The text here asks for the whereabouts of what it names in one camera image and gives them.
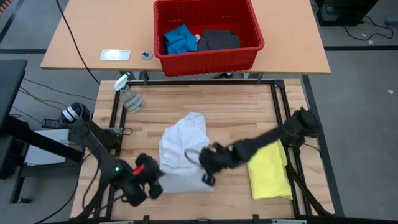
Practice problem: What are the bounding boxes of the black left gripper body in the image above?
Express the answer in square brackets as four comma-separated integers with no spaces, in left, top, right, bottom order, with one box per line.
[134,153,165,189]

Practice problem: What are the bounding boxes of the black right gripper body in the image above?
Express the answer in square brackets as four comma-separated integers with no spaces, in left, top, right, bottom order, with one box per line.
[198,142,239,175]

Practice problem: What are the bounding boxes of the white garment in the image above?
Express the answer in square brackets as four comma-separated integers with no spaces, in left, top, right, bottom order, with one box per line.
[158,111,216,194]

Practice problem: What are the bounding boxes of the yellow t-shirt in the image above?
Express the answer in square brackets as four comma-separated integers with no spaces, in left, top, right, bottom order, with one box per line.
[247,139,294,200]

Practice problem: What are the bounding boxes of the red plastic laundry bin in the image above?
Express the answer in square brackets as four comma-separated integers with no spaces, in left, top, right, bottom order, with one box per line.
[153,0,266,78]

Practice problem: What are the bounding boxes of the clear spray bottle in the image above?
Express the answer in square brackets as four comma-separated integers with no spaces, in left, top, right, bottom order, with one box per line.
[114,72,146,114]

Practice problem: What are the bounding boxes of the white box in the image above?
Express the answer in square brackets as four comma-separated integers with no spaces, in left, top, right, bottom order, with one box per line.
[24,129,71,166]

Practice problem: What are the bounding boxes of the black power adapter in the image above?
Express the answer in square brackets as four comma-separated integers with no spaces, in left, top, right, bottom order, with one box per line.
[41,118,65,129]

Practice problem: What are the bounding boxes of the dark grey garment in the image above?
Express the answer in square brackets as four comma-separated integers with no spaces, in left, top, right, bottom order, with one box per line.
[197,29,242,52]

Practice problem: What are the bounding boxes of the blue garment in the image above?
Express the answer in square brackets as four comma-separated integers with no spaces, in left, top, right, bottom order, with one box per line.
[164,24,198,55]

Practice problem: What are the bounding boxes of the light wooden desk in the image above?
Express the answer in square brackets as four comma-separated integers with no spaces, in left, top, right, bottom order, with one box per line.
[39,0,331,75]

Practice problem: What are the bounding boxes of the black side desk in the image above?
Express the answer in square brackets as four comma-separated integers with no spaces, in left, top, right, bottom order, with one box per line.
[0,58,84,180]

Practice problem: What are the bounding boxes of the black equipment cart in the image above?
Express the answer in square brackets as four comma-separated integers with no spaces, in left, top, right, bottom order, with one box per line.
[315,0,380,27]

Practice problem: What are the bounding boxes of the red-handled tool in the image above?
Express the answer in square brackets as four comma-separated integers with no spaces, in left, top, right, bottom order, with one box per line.
[132,164,146,177]

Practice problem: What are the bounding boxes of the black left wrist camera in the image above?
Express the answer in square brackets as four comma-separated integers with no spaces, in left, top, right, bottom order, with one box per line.
[148,184,164,200]

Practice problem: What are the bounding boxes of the black right camera cable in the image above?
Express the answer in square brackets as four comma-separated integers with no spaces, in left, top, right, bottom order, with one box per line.
[183,148,203,168]

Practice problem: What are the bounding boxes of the black aluminium table frame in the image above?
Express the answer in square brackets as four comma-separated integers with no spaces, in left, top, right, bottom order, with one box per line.
[73,79,335,224]

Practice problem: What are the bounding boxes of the brown floor cable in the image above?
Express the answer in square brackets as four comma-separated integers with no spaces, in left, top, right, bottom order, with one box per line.
[18,86,74,114]

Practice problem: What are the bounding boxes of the black hanging cable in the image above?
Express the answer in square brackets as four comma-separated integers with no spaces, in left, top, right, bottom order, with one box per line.
[55,0,100,85]

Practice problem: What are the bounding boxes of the black floor cable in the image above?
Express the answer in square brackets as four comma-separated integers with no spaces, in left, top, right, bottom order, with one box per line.
[341,15,394,41]

